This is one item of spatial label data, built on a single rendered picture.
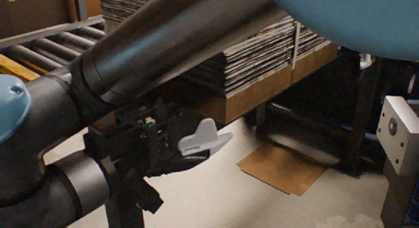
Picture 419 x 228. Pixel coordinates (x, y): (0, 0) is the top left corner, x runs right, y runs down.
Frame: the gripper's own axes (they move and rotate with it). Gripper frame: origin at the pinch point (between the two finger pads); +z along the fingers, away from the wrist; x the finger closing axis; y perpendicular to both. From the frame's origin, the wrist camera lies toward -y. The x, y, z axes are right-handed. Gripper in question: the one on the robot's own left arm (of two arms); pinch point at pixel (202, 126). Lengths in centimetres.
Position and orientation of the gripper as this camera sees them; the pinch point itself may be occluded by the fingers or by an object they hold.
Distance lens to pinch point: 62.9
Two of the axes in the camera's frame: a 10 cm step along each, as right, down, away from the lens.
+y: 0.0, -8.8, -4.8
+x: -7.5, -3.2, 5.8
